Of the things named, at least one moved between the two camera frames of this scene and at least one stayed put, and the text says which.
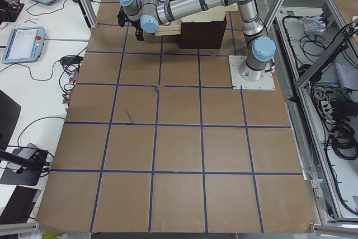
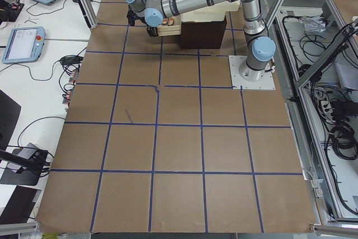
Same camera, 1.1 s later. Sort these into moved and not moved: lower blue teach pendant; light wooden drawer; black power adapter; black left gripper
Moved: black left gripper
Not moved: light wooden drawer; black power adapter; lower blue teach pendant
